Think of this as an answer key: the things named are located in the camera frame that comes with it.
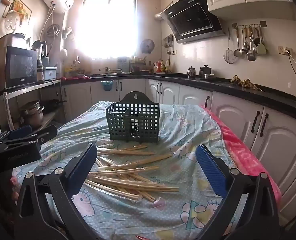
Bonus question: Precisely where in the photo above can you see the row of hanging kitchen utensils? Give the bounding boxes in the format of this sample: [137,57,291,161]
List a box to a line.
[223,24,268,64]

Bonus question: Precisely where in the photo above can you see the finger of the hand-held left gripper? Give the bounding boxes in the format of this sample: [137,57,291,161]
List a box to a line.
[0,126,34,143]
[26,124,58,145]

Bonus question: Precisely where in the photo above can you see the blue hanging basket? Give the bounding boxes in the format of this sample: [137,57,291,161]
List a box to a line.
[101,80,115,91]

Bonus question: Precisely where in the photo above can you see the green plastic utensil basket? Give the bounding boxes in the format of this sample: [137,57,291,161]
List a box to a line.
[105,91,161,142]

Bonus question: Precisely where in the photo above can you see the ginger roots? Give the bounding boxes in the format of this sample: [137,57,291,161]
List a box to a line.
[230,75,259,90]

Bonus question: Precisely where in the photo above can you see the black kitchen countertop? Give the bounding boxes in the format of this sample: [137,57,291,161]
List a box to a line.
[60,72,296,117]

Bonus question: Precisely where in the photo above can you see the white lower kitchen cabinets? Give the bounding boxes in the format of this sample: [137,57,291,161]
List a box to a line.
[60,78,296,230]

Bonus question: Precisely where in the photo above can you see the black range hood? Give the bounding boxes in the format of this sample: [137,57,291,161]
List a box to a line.
[160,0,226,44]

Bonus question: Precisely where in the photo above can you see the small hanging utensil rack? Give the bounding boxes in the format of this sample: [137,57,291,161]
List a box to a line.
[164,35,174,54]

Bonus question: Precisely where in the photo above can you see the black frying pan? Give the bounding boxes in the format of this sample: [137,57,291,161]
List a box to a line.
[41,99,67,113]

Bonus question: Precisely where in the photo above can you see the pink blanket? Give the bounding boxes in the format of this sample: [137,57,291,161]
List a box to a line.
[200,105,282,209]

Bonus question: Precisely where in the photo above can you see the black microwave oven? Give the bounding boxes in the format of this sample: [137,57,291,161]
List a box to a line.
[4,45,39,89]

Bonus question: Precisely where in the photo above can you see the kitchen window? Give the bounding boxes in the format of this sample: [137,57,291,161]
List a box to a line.
[77,0,138,60]

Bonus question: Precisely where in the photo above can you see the black pot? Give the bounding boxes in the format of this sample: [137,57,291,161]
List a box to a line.
[199,65,212,79]

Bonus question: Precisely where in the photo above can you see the stack of steel pots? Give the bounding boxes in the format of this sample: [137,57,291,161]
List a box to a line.
[19,100,45,128]

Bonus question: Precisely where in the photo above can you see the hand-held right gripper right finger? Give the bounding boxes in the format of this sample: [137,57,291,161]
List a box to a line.
[196,144,280,240]

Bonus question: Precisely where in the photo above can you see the blender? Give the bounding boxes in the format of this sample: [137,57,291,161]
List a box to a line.
[36,40,48,84]

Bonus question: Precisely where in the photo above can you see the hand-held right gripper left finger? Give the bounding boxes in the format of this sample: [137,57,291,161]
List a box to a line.
[14,143,101,240]

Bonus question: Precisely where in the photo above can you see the blue plastic box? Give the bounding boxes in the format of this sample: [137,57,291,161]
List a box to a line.
[43,66,58,82]

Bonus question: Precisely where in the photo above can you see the small wall fan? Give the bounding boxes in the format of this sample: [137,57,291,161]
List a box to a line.
[140,39,155,54]

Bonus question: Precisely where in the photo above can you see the kitchen shelf rack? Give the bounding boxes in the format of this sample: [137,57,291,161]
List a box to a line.
[2,79,62,130]

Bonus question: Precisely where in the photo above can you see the grey appliance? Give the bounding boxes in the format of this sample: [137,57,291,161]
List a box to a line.
[3,33,26,47]

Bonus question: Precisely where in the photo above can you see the pile of wooden chopsticks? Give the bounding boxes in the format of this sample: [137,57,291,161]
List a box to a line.
[84,144,179,203]

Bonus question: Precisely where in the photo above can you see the dish rack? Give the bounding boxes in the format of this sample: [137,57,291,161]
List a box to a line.
[117,56,148,74]

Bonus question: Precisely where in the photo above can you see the fruit wall picture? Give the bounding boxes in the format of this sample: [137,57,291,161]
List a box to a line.
[2,0,32,27]

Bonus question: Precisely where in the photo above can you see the cartoon printed tablecloth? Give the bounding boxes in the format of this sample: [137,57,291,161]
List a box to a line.
[12,101,253,240]

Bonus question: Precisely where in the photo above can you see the person's left hand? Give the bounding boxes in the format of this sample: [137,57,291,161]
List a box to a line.
[10,176,21,202]

